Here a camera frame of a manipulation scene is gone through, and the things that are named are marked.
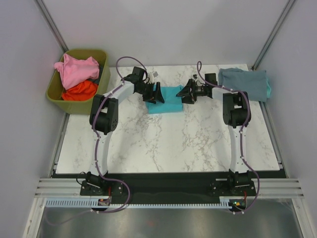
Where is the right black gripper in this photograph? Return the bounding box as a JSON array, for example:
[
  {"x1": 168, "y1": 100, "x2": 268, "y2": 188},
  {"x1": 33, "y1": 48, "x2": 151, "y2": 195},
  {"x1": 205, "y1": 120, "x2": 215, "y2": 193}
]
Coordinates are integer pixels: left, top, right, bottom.
[{"x1": 176, "y1": 79, "x2": 207, "y2": 106}]

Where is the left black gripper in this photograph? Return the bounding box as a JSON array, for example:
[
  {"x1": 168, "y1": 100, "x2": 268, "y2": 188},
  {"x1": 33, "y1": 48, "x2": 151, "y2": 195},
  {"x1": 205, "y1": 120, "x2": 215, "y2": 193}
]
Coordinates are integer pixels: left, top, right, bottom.
[{"x1": 136, "y1": 82, "x2": 163, "y2": 105}]

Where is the turquoise t shirt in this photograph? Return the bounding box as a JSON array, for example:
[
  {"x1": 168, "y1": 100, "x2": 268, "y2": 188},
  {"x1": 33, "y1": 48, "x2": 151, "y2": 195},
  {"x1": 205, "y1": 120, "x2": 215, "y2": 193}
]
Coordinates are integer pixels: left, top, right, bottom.
[{"x1": 146, "y1": 85, "x2": 183, "y2": 115}]

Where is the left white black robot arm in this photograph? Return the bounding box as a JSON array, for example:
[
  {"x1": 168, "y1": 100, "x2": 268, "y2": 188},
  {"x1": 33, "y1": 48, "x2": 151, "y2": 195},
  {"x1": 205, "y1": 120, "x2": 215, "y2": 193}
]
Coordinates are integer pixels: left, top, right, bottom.
[{"x1": 80, "y1": 67, "x2": 165, "y2": 196}]

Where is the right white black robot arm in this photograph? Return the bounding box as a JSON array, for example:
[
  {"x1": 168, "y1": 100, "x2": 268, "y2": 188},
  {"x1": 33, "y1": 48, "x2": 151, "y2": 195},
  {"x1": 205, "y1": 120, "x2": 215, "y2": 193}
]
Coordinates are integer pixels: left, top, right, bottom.
[{"x1": 176, "y1": 73, "x2": 257, "y2": 196}]

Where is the dark teal t shirt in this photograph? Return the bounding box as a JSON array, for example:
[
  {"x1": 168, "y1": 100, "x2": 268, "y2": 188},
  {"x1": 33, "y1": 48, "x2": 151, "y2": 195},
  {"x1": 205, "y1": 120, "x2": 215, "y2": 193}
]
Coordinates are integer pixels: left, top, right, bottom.
[{"x1": 90, "y1": 65, "x2": 105, "y2": 86}]

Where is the folded grey t shirt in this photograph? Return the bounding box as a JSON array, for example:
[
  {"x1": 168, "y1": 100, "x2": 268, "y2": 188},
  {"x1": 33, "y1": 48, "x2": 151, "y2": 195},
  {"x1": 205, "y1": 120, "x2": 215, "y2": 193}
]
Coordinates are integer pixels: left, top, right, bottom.
[{"x1": 218, "y1": 68, "x2": 268, "y2": 102}]

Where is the orange t shirt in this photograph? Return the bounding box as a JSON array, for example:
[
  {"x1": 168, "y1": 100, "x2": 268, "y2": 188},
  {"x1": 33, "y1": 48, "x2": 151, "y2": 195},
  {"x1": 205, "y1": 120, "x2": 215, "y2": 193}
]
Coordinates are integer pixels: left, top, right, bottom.
[{"x1": 61, "y1": 80, "x2": 98, "y2": 101}]

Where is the folded light teal t shirt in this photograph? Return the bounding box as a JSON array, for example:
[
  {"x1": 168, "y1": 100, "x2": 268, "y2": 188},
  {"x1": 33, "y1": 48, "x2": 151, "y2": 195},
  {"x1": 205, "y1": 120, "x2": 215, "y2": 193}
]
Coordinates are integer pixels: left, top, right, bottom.
[{"x1": 266, "y1": 77, "x2": 272, "y2": 99}]

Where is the pink t shirt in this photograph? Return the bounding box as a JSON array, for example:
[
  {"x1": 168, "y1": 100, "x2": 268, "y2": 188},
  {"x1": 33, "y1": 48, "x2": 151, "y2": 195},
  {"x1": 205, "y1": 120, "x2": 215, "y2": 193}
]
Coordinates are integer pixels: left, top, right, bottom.
[{"x1": 54, "y1": 54, "x2": 100, "y2": 90}]

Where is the olive green plastic basket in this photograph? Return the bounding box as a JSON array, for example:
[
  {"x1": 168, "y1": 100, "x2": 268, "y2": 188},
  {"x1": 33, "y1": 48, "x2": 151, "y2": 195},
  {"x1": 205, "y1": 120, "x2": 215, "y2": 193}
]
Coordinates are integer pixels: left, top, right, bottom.
[{"x1": 46, "y1": 49, "x2": 110, "y2": 115}]

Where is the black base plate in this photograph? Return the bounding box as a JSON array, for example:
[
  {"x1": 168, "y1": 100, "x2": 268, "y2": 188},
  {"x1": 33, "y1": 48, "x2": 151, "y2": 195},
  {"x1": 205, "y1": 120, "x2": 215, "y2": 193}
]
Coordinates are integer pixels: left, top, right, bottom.
[{"x1": 53, "y1": 169, "x2": 286, "y2": 204}]

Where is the right grey frame post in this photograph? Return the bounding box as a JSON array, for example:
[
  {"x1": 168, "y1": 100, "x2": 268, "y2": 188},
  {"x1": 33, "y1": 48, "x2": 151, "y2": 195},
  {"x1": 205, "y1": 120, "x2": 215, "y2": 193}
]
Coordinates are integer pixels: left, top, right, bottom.
[{"x1": 250, "y1": 0, "x2": 297, "y2": 71}]

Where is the white slotted cable duct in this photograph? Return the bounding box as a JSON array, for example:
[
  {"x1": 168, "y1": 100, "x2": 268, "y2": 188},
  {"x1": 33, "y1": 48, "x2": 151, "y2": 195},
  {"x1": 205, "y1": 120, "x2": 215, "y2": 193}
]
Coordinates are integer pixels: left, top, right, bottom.
[{"x1": 45, "y1": 198, "x2": 246, "y2": 209}]

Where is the grey metal frame post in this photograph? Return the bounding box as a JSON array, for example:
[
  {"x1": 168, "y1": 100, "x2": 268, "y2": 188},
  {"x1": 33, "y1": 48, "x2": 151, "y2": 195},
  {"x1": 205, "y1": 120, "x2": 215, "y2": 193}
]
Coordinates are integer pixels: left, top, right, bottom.
[{"x1": 34, "y1": 0, "x2": 69, "y2": 53}]

